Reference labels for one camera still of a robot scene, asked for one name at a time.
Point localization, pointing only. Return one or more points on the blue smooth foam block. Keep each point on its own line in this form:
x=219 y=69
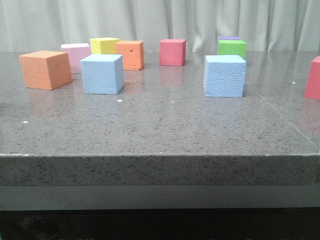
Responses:
x=102 y=74

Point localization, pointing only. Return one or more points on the blue textured foam block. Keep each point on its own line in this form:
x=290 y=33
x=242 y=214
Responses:
x=224 y=76

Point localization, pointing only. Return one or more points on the red foam block centre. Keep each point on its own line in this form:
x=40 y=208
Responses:
x=172 y=52

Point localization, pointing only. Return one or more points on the red foam block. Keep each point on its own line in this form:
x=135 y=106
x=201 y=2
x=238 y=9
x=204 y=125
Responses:
x=172 y=52
x=312 y=89

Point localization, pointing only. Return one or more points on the orange dented foam block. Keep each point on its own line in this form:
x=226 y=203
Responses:
x=132 y=52

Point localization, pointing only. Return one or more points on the yellow foam block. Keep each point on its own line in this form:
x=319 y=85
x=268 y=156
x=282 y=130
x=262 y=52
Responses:
x=103 y=45

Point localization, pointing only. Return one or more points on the green foam block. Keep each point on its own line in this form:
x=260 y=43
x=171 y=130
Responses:
x=232 y=47

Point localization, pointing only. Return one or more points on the purple foam block far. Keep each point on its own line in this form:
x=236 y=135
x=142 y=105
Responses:
x=232 y=38

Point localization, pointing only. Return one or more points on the pink textured foam block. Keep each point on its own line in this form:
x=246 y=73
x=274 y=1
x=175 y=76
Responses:
x=76 y=52

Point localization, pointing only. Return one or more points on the orange textured foam block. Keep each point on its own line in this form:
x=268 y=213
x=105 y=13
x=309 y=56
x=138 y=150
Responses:
x=46 y=70

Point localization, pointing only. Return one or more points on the red foam block right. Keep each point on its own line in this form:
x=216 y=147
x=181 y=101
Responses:
x=312 y=89

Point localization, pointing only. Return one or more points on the grey curtain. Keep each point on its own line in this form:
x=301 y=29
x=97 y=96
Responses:
x=265 y=25

